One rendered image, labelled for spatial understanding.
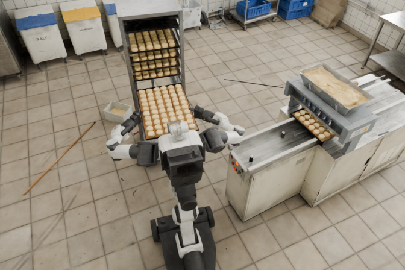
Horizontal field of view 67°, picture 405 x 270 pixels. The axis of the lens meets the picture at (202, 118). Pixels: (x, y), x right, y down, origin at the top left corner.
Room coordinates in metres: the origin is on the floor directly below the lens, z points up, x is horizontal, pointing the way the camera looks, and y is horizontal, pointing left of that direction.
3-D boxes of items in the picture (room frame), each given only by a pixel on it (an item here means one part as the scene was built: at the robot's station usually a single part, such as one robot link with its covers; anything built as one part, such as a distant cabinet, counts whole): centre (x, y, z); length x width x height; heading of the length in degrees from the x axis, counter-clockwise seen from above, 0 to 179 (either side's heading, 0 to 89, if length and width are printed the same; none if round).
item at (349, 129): (2.00, -1.07, 1.01); 0.72 x 0.33 x 0.34; 28
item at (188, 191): (1.21, 0.12, 1.01); 0.28 x 0.13 x 0.18; 16
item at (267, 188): (1.76, -0.62, 0.45); 0.70 x 0.34 x 0.90; 118
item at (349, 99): (2.00, -1.07, 1.28); 0.54 x 0.27 x 0.06; 28
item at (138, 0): (2.47, 0.48, 0.93); 0.64 x 0.51 x 1.78; 16
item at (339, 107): (2.00, -1.07, 1.25); 0.56 x 0.29 x 0.14; 28
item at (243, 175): (1.59, -0.30, 0.77); 0.24 x 0.04 x 0.14; 28
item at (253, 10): (5.85, -0.97, 0.29); 0.56 x 0.38 x 0.20; 122
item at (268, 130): (2.18, -1.10, 0.87); 2.01 x 0.03 x 0.07; 118
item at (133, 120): (1.70, 0.54, 1.16); 0.12 x 0.10 x 0.13; 151
